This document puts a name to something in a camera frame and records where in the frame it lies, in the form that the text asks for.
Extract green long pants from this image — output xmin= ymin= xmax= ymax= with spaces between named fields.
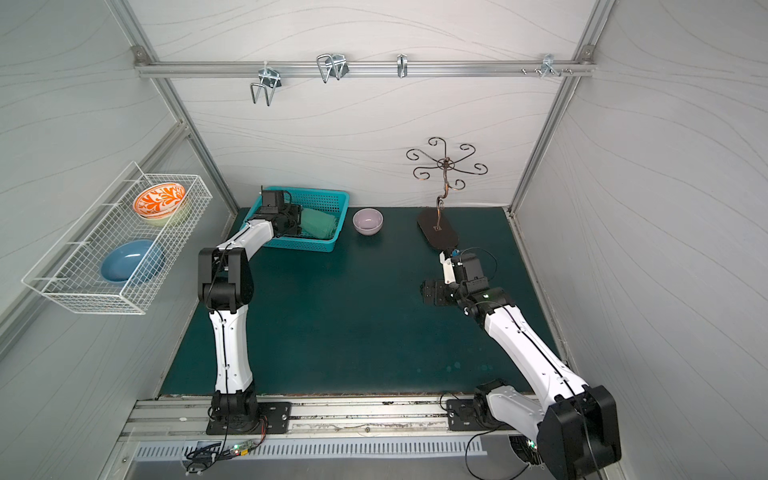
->
xmin=301 ymin=207 xmax=338 ymax=240

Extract metal loop hook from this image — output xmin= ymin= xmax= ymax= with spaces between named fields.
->
xmin=316 ymin=53 xmax=349 ymax=84

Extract small pink bowl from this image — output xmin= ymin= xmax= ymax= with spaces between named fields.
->
xmin=352 ymin=208 xmax=384 ymax=236

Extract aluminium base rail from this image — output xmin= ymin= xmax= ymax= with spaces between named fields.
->
xmin=117 ymin=393 xmax=614 ymax=444

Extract black mounting plate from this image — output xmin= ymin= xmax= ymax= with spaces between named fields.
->
xmin=444 ymin=399 xmax=510 ymax=432
xmin=205 ymin=402 xmax=293 ymax=436

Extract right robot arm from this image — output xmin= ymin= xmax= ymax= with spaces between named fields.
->
xmin=421 ymin=251 xmax=623 ymax=479

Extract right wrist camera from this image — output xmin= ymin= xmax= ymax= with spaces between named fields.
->
xmin=439 ymin=252 xmax=456 ymax=285

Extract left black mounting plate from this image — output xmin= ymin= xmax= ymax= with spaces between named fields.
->
xmin=205 ymin=402 xmax=293 ymax=436

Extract metal hook right end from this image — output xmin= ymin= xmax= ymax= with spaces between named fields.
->
xmin=520 ymin=54 xmax=573 ymax=78

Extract blue bowl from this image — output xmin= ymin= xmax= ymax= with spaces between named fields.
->
xmin=100 ymin=239 xmax=165 ymax=286

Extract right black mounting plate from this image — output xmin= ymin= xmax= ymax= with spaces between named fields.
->
xmin=444 ymin=399 xmax=510 ymax=432

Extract orange patterned bowl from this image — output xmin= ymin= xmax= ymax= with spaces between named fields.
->
xmin=132 ymin=182 xmax=186 ymax=220

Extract small metal hook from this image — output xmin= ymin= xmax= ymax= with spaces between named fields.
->
xmin=396 ymin=54 xmax=408 ymax=79

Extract aluminium top rail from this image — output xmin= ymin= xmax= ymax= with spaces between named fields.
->
xmin=135 ymin=58 xmax=597 ymax=80

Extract teal plastic basket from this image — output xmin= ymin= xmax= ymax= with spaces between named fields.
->
xmin=263 ymin=186 xmax=350 ymax=253

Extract dark metal jewelry stand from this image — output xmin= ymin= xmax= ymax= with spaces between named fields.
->
xmin=405 ymin=136 xmax=489 ymax=254

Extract white wire wall basket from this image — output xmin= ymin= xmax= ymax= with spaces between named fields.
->
xmin=22 ymin=163 xmax=212 ymax=315

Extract dark green table mat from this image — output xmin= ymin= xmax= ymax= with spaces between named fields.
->
xmin=158 ymin=206 xmax=574 ymax=397

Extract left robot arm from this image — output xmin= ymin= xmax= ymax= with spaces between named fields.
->
xmin=198 ymin=190 xmax=302 ymax=432

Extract metal double hook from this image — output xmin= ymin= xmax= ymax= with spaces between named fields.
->
xmin=250 ymin=63 xmax=282 ymax=106

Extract white vent grille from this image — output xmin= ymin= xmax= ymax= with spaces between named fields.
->
xmin=133 ymin=436 xmax=487 ymax=462

